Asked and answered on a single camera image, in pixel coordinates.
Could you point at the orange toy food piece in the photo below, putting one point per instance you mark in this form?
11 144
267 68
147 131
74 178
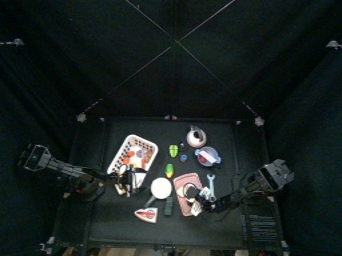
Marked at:
130 154

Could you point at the dark green rectangular block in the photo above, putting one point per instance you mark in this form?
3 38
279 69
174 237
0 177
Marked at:
168 205

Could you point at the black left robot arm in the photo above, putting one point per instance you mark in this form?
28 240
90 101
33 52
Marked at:
61 168

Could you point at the red toy food piece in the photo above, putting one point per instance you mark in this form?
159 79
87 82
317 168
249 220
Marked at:
203 160

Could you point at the white toy kettle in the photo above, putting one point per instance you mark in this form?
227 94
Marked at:
195 137

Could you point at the brown toy food piece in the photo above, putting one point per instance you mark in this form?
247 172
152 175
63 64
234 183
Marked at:
146 156

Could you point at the lime green toy vegetable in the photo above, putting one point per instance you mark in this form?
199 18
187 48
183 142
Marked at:
174 150

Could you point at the purple toy food piece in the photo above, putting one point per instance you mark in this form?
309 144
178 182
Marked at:
139 153

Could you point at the grey frame corner bracket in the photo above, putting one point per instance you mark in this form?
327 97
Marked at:
170 117
16 42
259 121
333 44
80 117

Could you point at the small dark toy piece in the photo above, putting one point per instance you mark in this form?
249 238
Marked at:
182 145

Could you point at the green yellow toy corn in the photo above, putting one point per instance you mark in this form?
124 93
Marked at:
170 170

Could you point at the white label sticker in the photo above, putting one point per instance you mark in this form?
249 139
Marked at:
261 230

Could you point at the pink cutting board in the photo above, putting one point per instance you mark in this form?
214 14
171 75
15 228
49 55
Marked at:
182 180

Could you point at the white plastic basket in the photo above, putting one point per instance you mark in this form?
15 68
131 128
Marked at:
134 146

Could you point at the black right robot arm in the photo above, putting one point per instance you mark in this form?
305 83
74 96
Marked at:
258 183

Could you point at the toy watermelon slice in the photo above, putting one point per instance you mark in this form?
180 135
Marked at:
147 214

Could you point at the blue toy wrench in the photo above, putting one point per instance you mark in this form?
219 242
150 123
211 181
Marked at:
211 183

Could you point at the small blue toy piece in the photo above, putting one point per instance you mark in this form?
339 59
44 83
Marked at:
183 158

